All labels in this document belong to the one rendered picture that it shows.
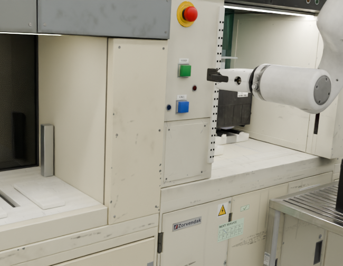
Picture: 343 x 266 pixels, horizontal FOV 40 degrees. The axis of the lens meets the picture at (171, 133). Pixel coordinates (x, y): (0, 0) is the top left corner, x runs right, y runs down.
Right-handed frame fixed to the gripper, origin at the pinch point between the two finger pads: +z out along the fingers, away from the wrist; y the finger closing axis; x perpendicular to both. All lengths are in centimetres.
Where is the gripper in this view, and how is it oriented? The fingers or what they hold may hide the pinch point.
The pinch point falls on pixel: (214, 75)
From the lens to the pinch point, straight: 120.7
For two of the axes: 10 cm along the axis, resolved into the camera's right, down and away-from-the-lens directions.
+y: 7.7, -0.9, 6.3
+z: -6.3, -1.9, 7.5
